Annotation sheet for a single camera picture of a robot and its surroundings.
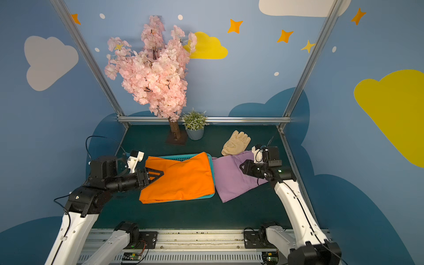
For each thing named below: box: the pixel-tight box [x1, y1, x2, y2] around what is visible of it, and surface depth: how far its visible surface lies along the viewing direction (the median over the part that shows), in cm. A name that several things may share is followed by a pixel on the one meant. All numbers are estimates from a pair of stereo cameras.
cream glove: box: [221, 130, 252, 156], surface depth 113 cm
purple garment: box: [212, 150, 269, 204], surface depth 93 cm
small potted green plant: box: [182, 107, 210, 140], surface depth 105 cm
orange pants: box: [139, 151, 215, 204], surface depth 82 cm
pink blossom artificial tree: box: [104, 15, 198, 140], surface depth 69 cm
